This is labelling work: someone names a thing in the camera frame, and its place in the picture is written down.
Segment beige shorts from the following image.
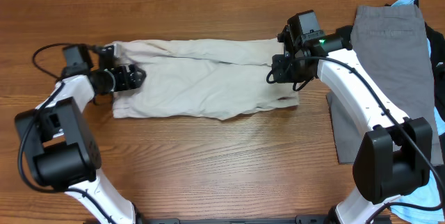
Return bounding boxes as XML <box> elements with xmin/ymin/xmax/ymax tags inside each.
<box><xmin>113</xmin><ymin>39</ymin><xmax>300</xmax><ymax>120</ymax></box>

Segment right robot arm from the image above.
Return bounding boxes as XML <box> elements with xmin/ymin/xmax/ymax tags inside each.
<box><xmin>266</xmin><ymin>10</ymin><xmax>433</xmax><ymax>223</ymax></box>

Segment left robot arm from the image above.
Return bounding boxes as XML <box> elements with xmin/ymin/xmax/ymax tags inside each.
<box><xmin>15</xmin><ymin>42</ymin><xmax>146</xmax><ymax>224</ymax></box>

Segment grey shorts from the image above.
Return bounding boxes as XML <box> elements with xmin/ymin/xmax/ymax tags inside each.
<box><xmin>325</xmin><ymin>4</ymin><xmax>444</xmax><ymax>166</ymax></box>

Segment light blue garment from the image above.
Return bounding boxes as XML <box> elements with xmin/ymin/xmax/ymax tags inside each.
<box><xmin>391</xmin><ymin>0</ymin><xmax>444</xmax><ymax>224</ymax></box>

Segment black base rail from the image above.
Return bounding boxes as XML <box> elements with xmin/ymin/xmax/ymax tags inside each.
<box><xmin>83</xmin><ymin>214</ymin><xmax>394</xmax><ymax>224</ymax></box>

